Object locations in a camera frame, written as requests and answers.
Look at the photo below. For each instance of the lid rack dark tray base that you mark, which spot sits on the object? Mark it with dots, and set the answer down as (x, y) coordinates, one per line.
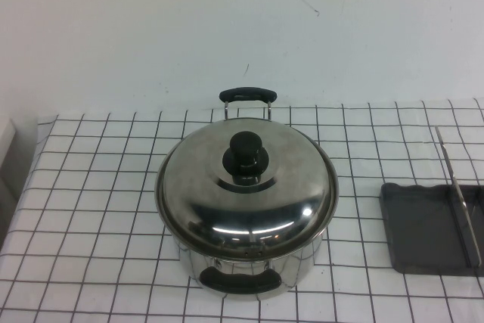
(416, 224)

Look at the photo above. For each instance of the stainless steel lid black knob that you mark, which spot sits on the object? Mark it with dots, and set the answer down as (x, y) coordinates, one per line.
(196, 194)

